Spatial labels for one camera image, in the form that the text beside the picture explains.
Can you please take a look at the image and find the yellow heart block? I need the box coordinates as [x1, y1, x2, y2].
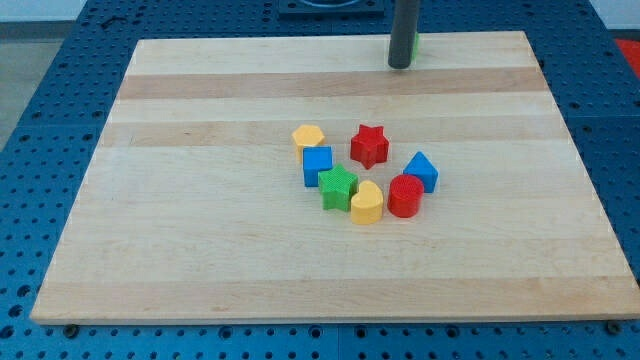
[351, 180, 384, 225]

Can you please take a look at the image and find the red cylinder block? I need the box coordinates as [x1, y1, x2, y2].
[387, 174, 424, 218]

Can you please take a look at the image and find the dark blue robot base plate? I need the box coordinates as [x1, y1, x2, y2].
[276, 0, 385, 18]

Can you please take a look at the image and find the green block behind rod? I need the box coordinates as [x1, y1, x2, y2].
[410, 31, 420, 62]

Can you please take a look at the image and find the dark grey cylindrical pointer rod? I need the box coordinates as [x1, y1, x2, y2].
[388, 0, 420, 70]

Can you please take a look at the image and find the blue cube block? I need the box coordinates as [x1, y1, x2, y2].
[302, 146, 333, 187]

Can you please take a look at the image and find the blue triangle block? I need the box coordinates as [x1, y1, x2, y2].
[403, 151, 439, 193]

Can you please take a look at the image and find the light wooden board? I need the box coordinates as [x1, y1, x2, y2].
[31, 31, 639, 325]

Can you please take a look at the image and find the green star block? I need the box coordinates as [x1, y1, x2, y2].
[318, 164, 358, 212]

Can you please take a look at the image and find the red star block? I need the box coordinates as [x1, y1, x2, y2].
[350, 124, 390, 169]

